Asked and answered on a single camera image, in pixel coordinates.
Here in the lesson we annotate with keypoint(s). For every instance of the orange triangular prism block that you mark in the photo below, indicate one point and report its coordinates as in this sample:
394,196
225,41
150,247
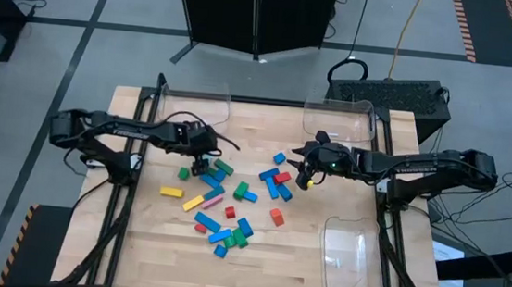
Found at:
277,217

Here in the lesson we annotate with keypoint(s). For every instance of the long yellow block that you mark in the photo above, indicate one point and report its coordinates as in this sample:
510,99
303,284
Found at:
193,203
172,192

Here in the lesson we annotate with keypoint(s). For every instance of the small green cube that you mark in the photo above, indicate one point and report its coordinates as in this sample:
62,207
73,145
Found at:
183,173

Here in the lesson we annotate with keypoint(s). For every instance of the black perforated computer case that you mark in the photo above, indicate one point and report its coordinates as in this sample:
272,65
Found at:
395,97

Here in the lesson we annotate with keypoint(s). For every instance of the medium blue block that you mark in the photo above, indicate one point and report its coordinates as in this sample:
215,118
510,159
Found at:
245,227
284,192
250,197

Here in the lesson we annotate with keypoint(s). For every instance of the green half-cylinder block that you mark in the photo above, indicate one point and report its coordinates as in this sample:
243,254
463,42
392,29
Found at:
229,242

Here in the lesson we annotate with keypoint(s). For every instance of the large clear plastic bin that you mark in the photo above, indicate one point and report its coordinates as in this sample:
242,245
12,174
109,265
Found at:
352,263

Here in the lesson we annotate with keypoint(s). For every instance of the medium green block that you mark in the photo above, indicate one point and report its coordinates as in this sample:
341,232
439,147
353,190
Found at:
241,190

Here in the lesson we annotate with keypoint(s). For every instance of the black yellow-striped floor mat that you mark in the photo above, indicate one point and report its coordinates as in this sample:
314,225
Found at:
42,245

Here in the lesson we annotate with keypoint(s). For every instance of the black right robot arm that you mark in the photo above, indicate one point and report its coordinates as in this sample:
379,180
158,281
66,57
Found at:
421,167

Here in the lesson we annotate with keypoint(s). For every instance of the long pink block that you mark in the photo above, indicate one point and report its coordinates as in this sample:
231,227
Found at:
212,201

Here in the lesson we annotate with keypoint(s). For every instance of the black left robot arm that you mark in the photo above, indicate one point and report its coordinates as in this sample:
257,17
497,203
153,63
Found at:
122,129

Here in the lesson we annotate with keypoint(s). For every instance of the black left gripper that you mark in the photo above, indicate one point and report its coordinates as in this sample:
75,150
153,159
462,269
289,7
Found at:
198,138

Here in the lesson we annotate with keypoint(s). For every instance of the small red block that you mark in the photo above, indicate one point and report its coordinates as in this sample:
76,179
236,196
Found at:
230,212
200,228

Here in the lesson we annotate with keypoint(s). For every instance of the green triangular prism block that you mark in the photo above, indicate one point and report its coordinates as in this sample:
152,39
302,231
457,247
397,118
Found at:
240,238

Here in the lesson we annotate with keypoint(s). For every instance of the long dark blue block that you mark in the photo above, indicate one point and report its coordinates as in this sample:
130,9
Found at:
269,174

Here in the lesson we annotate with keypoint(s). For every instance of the blue half-cylinder block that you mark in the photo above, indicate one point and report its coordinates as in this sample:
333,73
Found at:
220,251

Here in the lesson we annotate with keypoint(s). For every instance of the long green block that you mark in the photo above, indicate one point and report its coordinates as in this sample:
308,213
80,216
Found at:
223,166
211,171

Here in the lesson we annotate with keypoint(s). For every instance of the white paper sheet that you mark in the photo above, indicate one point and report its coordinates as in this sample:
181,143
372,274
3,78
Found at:
448,281

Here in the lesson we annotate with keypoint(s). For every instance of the black orange-striped floor mat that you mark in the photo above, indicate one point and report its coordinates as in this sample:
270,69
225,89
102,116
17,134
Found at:
494,25

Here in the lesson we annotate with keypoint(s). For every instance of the long teal block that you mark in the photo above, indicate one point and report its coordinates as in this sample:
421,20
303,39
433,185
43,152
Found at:
214,192

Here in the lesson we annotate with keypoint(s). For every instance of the blue upright cube block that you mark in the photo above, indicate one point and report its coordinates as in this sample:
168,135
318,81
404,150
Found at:
207,222

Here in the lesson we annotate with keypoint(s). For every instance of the black folding partition screen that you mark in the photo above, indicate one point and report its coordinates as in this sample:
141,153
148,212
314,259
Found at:
221,10

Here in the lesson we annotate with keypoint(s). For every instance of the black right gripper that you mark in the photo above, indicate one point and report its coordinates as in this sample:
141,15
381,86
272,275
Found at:
329,161

